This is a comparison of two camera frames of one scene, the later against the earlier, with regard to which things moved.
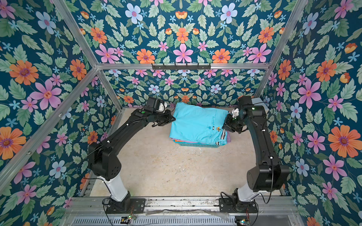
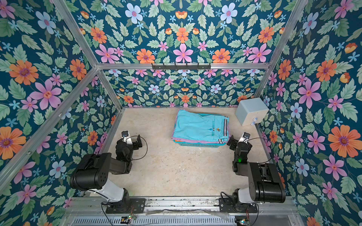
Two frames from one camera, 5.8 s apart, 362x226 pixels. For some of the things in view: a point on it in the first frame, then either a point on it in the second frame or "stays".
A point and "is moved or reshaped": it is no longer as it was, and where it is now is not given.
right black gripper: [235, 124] to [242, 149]
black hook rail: [181, 67] stays
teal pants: [194, 124] is moved or reshaped
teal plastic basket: [201, 145] stays
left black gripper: [167, 115] to [139, 144]
